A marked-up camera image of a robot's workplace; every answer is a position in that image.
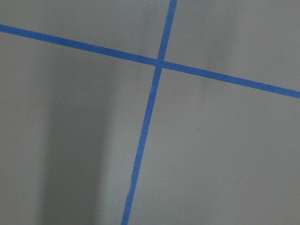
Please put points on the blue tape grid lines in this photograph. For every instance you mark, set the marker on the blue tape grid lines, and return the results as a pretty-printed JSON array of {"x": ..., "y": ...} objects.
[{"x": 159, "y": 64}]

